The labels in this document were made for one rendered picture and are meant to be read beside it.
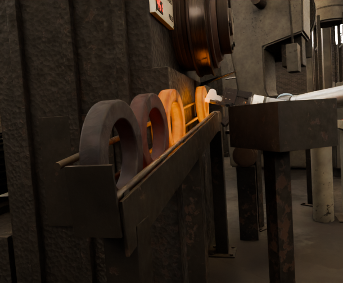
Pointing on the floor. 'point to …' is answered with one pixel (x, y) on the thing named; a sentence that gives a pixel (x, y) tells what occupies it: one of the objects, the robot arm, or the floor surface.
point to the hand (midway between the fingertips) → (202, 100)
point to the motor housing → (247, 192)
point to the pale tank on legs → (334, 5)
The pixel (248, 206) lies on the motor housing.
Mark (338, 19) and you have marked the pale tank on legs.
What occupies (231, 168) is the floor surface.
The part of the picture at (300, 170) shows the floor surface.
